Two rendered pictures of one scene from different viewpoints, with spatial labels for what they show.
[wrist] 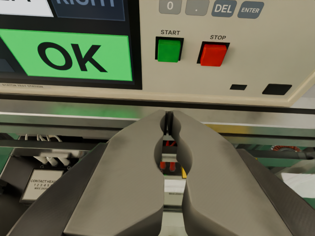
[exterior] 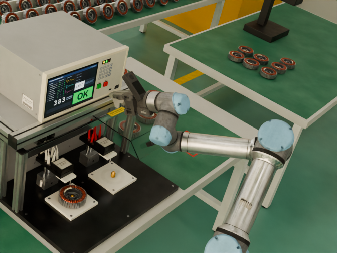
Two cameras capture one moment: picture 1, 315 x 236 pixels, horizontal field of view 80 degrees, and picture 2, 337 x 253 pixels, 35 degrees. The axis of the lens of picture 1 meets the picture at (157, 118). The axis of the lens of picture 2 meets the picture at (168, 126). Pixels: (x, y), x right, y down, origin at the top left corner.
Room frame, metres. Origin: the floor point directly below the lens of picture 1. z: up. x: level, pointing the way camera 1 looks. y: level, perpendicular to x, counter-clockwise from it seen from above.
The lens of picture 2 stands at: (-1.09, 1.41, 2.27)
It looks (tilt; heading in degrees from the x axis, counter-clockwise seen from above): 33 degrees down; 302
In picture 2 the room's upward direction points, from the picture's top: 15 degrees clockwise
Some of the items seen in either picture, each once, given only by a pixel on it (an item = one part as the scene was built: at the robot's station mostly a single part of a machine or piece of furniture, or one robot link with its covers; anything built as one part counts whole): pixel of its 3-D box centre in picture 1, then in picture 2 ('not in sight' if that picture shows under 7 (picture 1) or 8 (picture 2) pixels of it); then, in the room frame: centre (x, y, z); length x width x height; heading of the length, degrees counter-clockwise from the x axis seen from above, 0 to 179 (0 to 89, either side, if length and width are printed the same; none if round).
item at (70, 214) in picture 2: not in sight; (71, 201); (0.00, 0.20, 0.78); 0.15 x 0.15 x 0.01; 2
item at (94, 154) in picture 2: not in sight; (89, 156); (0.16, -0.04, 0.80); 0.07 x 0.05 x 0.06; 92
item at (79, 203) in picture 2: not in sight; (72, 196); (0.00, 0.20, 0.80); 0.11 x 0.11 x 0.04
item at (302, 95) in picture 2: not in sight; (278, 90); (0.27, -2.29, 0.37); 1.85 x 1.10 x 0.75; 92
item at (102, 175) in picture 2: not in sight; (112, 177); (0.01, -0.05, 0.78); 0.15 x 0.15 x 0.01; 2
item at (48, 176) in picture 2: not in sight; (47, 178); (0.15, 0.20, 0.80); 0.07 x 0.05 x 0.06; 92
